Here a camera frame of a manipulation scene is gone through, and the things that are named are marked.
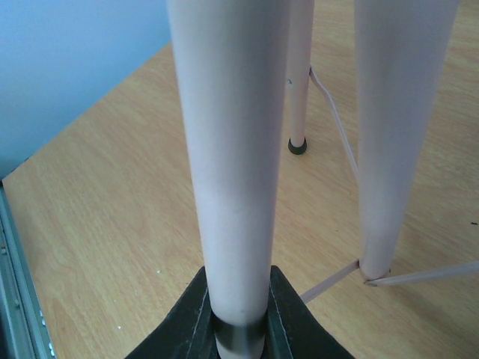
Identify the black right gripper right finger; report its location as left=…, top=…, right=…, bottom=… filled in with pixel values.
left=262, top=266, right=352, bottom=359

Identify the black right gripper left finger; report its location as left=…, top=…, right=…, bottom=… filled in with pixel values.
left=126, top=268, right=219, bottom=359

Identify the pink music stand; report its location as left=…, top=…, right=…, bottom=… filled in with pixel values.
left=168, top=1, right=478, bottom=358

